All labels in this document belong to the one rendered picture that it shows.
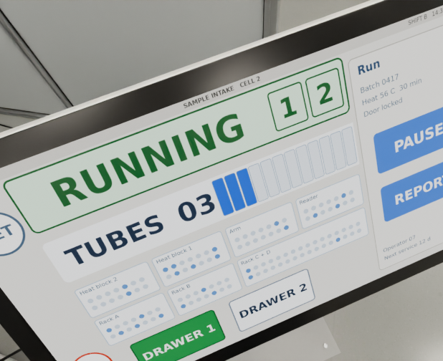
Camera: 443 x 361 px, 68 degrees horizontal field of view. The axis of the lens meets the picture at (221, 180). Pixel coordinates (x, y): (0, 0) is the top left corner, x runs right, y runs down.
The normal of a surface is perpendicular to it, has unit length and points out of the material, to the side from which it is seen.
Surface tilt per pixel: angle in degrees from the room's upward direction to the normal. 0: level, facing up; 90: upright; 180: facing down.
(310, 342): 3
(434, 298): 0
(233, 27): 90
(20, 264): 50
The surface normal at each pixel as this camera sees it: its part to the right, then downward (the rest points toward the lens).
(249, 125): 0.22, 0.33
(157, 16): -0.22, 0.88
